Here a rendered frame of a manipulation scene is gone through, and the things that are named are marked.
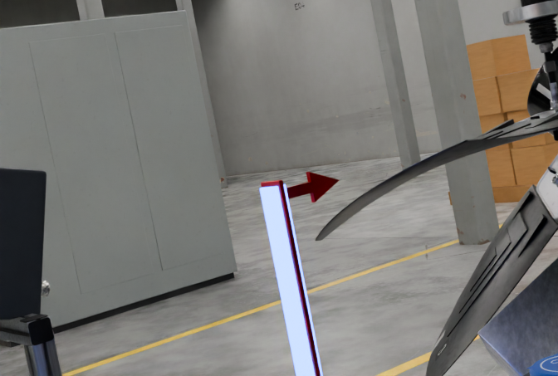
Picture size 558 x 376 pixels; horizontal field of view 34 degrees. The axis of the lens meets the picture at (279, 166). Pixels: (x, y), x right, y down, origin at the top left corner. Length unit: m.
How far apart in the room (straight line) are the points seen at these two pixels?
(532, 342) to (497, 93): 8.40
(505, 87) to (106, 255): 4.24
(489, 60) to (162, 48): 3.39
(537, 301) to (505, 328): 0.04
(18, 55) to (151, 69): 1.08
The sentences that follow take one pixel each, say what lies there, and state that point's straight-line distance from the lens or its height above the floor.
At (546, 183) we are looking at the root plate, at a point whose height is 1.11.
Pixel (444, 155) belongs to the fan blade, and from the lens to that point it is 0.70.
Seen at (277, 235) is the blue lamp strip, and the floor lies 1.15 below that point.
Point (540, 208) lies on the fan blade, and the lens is 1.02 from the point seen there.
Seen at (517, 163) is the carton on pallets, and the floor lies 0.36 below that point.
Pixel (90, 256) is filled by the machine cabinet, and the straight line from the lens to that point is 7.06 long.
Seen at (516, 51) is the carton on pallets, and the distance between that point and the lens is 9.52.
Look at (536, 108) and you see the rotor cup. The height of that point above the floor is 1.20.
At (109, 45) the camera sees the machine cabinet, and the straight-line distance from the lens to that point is 7.29.
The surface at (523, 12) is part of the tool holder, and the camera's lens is 0.90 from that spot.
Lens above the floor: 1.24
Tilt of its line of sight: 3 degrees down
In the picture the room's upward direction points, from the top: 11 degrees counter-clockwise
